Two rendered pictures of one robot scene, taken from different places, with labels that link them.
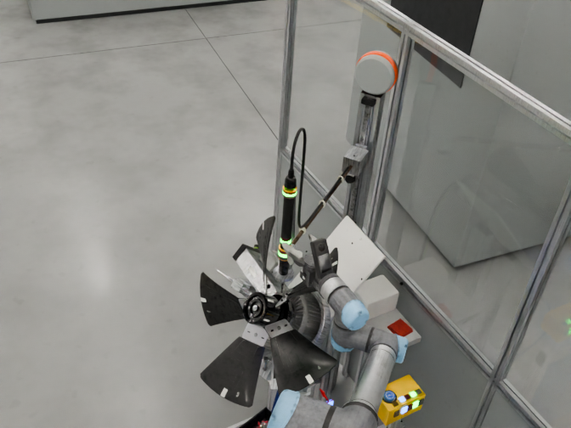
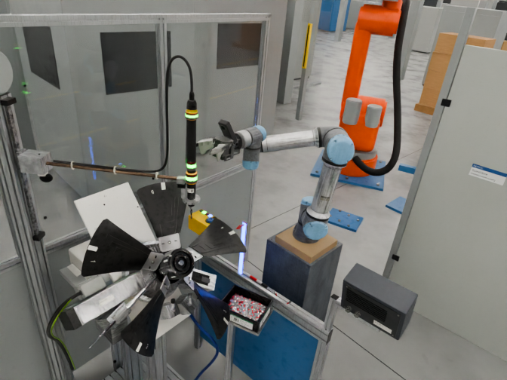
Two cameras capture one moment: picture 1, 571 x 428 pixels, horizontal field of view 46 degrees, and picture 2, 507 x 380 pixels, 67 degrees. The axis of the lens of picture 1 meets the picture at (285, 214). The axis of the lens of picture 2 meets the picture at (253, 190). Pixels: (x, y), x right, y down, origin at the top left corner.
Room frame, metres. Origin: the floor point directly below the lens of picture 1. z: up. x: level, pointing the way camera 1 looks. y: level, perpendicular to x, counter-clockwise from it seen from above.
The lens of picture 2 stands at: (1.85, 1.30, 2.24)
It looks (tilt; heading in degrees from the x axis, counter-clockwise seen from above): 29 degrees down; 249
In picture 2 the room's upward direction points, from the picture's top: 5 degrees clockwise
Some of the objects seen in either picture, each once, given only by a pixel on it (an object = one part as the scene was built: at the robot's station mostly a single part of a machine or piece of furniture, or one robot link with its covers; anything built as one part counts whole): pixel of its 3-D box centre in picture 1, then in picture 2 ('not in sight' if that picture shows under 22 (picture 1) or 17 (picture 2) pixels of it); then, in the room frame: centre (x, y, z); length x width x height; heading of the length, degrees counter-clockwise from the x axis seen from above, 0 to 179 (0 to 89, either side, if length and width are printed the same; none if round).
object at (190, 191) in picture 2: (286, 228); (191, 153); (1.62, -0.01, 1.66); 0.04 x 0.04 x 0.46
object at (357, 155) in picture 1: (355, 160); (34, 161); (2.19, -0.26, 1.54); 0.10 x 0.07 x 0.08; 156
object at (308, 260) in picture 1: (319, 273); (228, 145); (1.45, -0.11, 1.63); 0.12 x 0.08 x 0.09; 31
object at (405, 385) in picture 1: (397, 401); (204, 225); (1.46, -0.45, 1.02); 0.16 x 0.10 x 0.11; 121
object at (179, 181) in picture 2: (285, 262); (188, 189); (1.62, -0.01, 1.50); 0.09 x 0.07 x 0.10; 156
